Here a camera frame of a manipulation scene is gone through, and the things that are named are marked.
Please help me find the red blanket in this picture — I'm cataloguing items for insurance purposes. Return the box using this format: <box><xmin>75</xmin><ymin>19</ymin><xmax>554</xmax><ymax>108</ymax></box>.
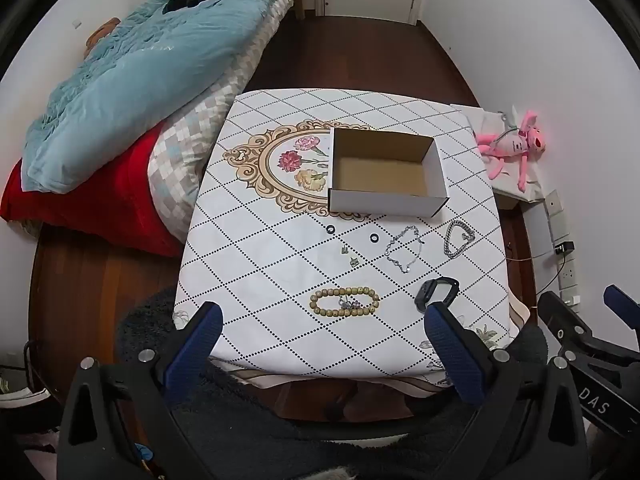
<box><xmin>0</xmin><ymin>125</ymin><xmax>183</xmax><ymax>258</ymax></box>

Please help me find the diamond pattern tablecloth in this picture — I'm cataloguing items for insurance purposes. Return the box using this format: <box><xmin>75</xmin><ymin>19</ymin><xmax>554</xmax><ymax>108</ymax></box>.
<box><xmin>172</xmin><ymin>88</ymin><xmax>518</xmax><ymax>391</ymax></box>

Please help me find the thick silver chain bracelet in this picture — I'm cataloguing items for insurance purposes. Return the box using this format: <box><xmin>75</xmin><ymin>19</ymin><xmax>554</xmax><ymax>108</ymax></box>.
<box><xmin>444</xmin><ymin>220</ymin><xmax>476</xmax><ymax>260</ymax></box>

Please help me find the black fitness band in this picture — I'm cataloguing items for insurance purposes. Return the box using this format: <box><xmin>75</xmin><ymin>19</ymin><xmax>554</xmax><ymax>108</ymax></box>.
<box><xmin>414</xmin><ymin>277</ymin><xmax>460</xmax><ymax>310</ymax></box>

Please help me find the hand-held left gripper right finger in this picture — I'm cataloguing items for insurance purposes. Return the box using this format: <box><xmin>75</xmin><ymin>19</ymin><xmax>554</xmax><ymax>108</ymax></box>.
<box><xmin>424</xmin><ymin>301</ymin><xmax>591</xmax><ymax>480</ymax></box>

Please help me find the pink plush toy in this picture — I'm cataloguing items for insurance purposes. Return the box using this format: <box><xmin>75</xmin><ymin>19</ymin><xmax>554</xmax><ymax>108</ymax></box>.
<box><xmin>475</xmin><ymin>105</ymin><xmax>548</xmax><ymax>193</ymax></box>

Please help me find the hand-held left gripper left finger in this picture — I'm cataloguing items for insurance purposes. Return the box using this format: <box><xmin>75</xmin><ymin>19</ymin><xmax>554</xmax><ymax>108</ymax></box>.
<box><xmin>57</xmin><ymin>301</ymin><xmax>224</xmax><ymax>480</ymax></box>

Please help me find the wooden bead bracelet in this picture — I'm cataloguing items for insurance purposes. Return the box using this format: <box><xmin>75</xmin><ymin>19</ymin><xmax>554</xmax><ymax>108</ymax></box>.
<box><xmin>309</xmin><ymin>286</ymin><xmax>379</xmax><ymax>318</ymax></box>

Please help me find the light blue quilt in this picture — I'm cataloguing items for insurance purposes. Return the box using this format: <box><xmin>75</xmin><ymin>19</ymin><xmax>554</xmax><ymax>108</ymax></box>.
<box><xmin>22</xmin><ymin>0</ymin><xmax>318</xmax><ymax>195</ymax></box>

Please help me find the thin cable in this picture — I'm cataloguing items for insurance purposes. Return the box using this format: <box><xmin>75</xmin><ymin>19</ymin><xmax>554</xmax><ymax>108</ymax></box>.
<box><xmin>505</xmin><ymin>242</ymin><xmax>557</xmax><ymax>262</ymax></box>

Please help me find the white cardboard box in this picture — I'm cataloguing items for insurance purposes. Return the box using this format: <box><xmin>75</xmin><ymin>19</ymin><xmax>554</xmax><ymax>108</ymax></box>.
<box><xmin>327</xmin><ymin>127</ymin><xmax>448</xmax><ymax>219</ymax></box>

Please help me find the thin silver chain bracelet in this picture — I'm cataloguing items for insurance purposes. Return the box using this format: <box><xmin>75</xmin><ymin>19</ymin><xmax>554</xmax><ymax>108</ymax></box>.
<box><xmin>385</xmin><ymin>226</ymin><xmax>426</xmax><ymax>274</ymax></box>

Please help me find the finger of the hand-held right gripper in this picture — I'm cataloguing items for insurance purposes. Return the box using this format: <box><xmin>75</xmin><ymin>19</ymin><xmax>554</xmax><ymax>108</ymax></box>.
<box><xmin>603</xmin><ymin>285</ymin><xmax>640</xmax><ymax>318</ymax></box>
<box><xmin>537</xmin><ymin>291</ymin><xmax>596</xmax><ymax>358</ymax></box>

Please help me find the checkered bed sheet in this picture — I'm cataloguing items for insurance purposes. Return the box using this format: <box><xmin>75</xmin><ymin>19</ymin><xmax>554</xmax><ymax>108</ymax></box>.
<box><xmin>147</xmin><ymin>0</ymin><xmax>301</xmax><ymax>241</ymax></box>

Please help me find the brown soft item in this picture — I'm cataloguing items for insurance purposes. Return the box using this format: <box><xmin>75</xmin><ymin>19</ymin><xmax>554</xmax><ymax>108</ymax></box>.
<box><xmin>82</xmin><ymin>17</ymin><xmax>122</xmax><ymax>58</ymax></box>

